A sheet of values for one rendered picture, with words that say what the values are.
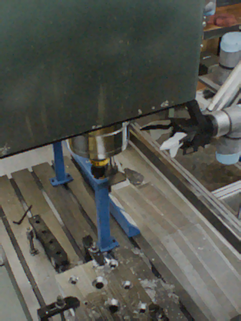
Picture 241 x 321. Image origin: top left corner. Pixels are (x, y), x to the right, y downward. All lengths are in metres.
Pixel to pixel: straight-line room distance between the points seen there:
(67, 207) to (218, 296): 0.70
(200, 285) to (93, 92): 1.08
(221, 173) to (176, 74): 2.53
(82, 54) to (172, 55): 0.21
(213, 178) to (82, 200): 1.74
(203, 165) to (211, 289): 1.88
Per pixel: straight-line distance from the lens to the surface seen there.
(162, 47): 0.90
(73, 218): 1.74
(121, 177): 1.42
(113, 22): 0.83
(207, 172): 3.43
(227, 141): 1.35
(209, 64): 4.14
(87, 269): 1.45
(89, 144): 1.00
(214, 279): 1.77
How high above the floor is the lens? 2.12
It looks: 37 degrees down
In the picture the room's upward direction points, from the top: 1 degrees counter-clockwise
